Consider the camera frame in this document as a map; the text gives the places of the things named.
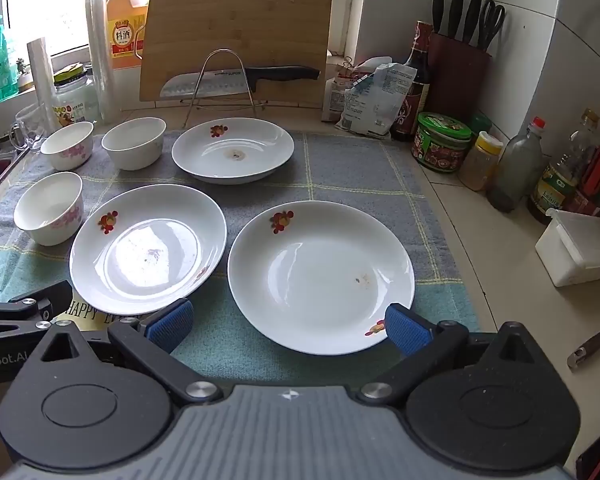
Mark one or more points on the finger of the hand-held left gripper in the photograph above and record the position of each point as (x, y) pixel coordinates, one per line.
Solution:
(25, 310)

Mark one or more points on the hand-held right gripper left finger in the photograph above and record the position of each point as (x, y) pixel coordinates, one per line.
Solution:
(170, 322)

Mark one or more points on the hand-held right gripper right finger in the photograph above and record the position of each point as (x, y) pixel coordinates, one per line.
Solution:
(405, 330)

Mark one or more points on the white ceramic bowl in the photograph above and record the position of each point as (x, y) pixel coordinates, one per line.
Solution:
(50, 220)
(135, 152)
(67, 147)

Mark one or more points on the grey teal checked towel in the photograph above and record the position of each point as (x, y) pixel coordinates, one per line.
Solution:
(355, 185)

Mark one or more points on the yellow lid jar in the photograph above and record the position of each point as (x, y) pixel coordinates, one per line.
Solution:
(480, 165)

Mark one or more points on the green lid sauce jar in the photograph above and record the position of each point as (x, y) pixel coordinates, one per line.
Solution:
(440, 150)

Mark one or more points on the white plastic box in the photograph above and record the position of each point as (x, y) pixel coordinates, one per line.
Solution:
(575, 255)

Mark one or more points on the clear glass mug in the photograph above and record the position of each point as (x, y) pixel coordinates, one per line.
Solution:
(30, 122)

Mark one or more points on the glass bottle red cap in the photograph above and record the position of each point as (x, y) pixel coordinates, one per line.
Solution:
(517, 170)

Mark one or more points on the cooking oil bottle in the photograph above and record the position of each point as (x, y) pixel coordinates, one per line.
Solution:
(555, 185)

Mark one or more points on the glass jar dark lid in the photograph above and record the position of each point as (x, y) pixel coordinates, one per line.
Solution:
(72, 100)

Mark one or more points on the small green lidded jar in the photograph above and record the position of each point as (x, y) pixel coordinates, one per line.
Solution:
(481, 124)

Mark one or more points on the white printed bag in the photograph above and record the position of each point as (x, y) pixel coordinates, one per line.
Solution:
(375, 105)

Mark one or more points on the small potted plant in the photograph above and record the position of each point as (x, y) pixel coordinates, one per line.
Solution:
(25, 80)

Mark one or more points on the short plastic wrap roll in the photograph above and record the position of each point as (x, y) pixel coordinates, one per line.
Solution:
(41, 80)

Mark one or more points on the red white packet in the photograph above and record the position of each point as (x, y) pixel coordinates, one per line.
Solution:
(332, 95)

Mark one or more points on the dark soy sauce bottle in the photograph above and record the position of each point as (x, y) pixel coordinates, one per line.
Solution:
(420, 75)

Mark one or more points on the dark red knife block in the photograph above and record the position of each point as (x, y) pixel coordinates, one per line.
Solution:
(460, 80)

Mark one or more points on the tall plastic wrap roll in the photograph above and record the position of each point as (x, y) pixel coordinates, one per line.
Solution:
(100, 60)

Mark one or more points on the cooking wine bottle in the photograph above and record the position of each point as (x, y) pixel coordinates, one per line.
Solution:
(125, 25)

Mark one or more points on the bamboo cutting board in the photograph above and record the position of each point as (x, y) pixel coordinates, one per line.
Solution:
(240, 25)

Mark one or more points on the black scissors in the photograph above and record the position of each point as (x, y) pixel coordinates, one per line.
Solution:
(491, 20)

